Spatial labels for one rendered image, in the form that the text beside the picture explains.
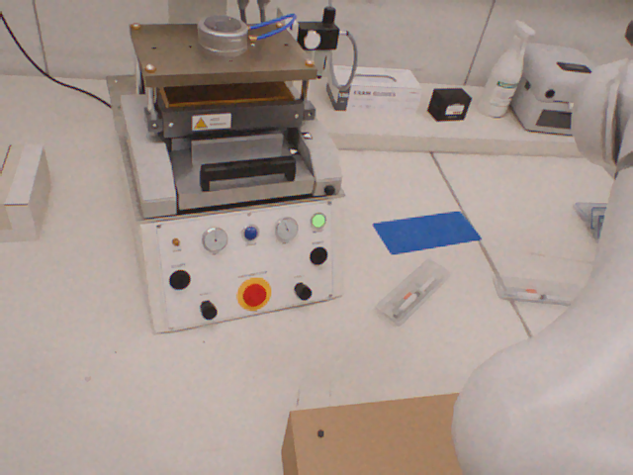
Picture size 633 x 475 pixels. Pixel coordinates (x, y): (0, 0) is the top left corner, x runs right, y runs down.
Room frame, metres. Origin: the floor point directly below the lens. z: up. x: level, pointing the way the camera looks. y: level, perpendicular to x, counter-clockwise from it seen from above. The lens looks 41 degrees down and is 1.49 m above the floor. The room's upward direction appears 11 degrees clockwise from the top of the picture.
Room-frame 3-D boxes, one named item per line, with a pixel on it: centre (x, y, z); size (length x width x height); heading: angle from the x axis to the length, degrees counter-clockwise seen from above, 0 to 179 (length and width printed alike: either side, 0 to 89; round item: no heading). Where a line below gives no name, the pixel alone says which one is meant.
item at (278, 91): (0.84, 0.20, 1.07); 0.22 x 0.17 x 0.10; 119
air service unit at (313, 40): (1.05, 0.07, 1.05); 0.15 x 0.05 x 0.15; 119
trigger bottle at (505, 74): (1.44, -0.43, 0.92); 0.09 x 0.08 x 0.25; 20
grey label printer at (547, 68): (1.48, -0.58, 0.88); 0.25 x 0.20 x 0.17; 11
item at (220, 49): (0.87, 0.20, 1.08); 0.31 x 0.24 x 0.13; 119
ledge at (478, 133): (1.40, -0.29, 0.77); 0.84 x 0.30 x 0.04; 107
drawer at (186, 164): (0.79, 0.18, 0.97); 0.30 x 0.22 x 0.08; 29
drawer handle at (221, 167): (0.67, 0.12, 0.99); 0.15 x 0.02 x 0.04; 119
